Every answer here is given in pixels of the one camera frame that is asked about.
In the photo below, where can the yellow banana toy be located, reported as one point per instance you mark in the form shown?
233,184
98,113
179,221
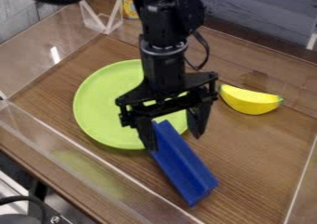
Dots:
249,102

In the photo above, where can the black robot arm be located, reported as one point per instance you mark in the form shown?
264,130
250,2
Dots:
170,21

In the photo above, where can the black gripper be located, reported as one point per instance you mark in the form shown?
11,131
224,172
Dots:
167,90

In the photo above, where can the clear acrylic front wall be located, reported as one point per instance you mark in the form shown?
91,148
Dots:
96,187

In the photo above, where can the clear acrylic triangle bracket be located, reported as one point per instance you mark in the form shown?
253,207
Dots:
102,22

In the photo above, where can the black metal table frame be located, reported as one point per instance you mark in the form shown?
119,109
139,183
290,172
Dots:
39,209

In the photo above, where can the green round plate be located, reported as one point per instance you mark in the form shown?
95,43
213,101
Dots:
95,111

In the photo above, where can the yellow labelled tin can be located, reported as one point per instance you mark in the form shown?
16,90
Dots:
129,10

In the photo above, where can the blue T-shaped block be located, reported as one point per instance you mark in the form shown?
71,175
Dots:
182,166

